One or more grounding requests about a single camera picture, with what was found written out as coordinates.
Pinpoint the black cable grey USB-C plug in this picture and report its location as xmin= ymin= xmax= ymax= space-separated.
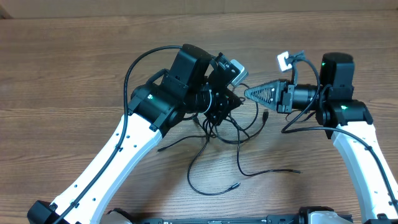
xmin=186 ymin=117 xmax=303 ymax=196

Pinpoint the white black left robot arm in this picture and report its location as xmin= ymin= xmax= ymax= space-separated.
xmin=27 ymin=44 xmax=248 ymax=223

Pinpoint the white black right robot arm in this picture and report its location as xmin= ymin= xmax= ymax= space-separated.
xmin=244 ymin=52 xmax=397 ymax=223

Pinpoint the black right camera cable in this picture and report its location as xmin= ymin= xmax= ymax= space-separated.
xmin=280 ymin=50 xmax=398 ymax=212

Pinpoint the black camera cable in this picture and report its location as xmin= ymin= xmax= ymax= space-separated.
xmin=280 ymin=50 xmax=398 ymax=212
xmin=52 ymin=45 xmax=224 ymax=224

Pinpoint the black left camera cable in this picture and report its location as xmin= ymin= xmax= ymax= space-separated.
xmin=52 ymin=45 xmax=224 ymax=224

